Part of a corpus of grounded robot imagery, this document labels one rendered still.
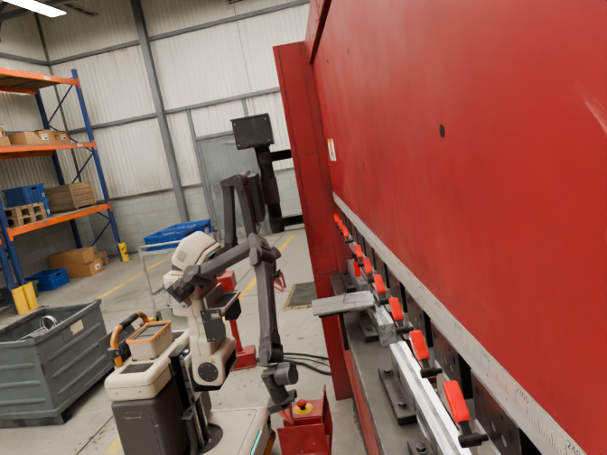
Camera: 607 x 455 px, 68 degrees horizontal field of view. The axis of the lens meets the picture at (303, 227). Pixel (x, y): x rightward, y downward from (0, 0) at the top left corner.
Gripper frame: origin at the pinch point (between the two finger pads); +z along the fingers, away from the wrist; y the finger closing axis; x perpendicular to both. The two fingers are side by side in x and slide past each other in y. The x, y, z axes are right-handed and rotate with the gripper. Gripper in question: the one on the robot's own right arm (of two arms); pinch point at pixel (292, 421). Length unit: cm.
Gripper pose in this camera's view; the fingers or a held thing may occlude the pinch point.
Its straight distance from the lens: 169.4
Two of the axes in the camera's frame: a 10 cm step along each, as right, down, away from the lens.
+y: 9.1, -3.9, -1.7
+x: 1.0, -1.9, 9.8
